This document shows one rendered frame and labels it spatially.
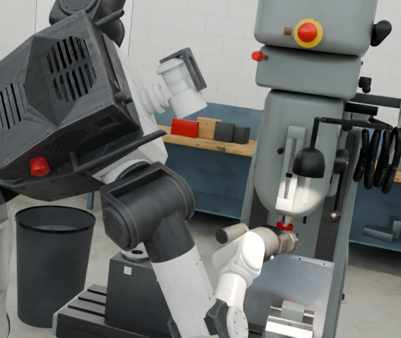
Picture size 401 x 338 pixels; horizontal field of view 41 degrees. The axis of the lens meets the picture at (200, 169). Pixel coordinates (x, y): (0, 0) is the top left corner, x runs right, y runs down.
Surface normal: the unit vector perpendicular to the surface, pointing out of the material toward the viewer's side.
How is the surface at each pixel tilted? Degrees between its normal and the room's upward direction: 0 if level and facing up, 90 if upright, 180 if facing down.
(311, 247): 90
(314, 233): 90
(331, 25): 90
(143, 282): 90
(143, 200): 42
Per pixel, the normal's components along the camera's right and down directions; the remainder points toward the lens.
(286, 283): -0.19, -0.29
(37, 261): -0.17, 0.25
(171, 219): 0.55, -0.07
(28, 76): -0.50, -0.16
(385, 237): -0.51, 0.11
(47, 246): 0.05, 0.28
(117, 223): -0.76, 0.37
